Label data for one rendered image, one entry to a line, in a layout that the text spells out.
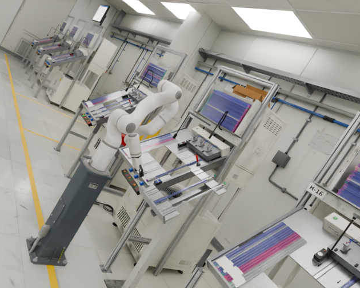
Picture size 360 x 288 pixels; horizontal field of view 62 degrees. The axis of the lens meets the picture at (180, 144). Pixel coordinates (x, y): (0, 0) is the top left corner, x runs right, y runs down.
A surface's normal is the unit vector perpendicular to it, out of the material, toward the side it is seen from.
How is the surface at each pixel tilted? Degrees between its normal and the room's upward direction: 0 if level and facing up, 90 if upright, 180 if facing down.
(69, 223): 90
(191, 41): 90
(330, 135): 90
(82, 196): 90
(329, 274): 45
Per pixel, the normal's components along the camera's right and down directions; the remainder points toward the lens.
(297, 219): -0.11, -0.85
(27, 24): 0.49, 0.40
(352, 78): -0.70, -0.36
